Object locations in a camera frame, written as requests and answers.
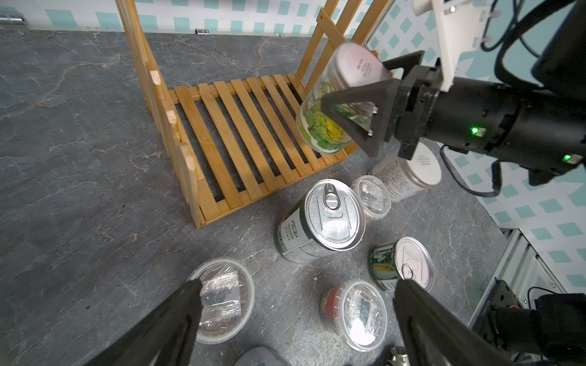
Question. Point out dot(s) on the purple label pull-tab can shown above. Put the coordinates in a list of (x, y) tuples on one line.
[(261, 356)]

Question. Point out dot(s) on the silver pull-tab can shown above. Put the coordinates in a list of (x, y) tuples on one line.
[(404, 259)]

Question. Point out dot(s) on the tall green seed can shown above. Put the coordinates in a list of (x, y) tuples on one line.
[(328, 219)]

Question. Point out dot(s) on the white-lid white can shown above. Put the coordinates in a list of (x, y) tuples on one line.
[(405, 178)]

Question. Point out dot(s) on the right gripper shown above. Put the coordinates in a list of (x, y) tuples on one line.
[(366, 113)]

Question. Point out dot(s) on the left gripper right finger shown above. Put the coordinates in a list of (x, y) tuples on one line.
[(433, 336)]

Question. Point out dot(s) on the small clear-lid jar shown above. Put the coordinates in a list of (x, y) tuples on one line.
[(227, 296)]

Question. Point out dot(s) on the small clear-lid cup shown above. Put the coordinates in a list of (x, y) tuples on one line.
[(357, 313)]

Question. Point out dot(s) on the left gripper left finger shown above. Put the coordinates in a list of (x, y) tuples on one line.
[(166, 336)]

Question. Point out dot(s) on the wooden two-tier shelf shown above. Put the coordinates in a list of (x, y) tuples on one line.
[(234, 143)]

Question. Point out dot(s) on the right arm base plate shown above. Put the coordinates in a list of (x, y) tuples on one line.
[(502, 320)]

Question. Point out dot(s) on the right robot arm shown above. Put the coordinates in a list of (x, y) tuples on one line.
[(539, 125)]

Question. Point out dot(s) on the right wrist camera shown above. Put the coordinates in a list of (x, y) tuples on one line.
[(460, 26)]

